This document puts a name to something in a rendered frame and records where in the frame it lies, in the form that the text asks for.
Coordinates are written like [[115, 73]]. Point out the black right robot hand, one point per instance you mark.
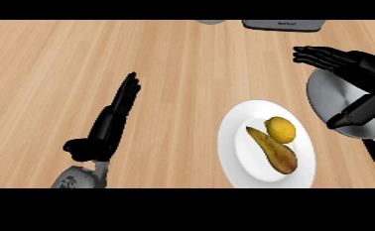
[[358, 68]]

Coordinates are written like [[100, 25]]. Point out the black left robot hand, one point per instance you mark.
[[109, 126]]

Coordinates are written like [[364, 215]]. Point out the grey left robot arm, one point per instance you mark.
[[72, 179]]

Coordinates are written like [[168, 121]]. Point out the yellow lemon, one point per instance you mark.
[[280, 130]]

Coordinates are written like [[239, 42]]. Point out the white plate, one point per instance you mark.
[[233, 149]]

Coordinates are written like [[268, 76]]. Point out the grey flat appliance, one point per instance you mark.
[[282, 25]]

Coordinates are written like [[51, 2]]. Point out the brown pear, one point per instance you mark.
[[279, 155]]

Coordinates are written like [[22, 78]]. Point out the grey round object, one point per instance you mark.
[[211, 21]]

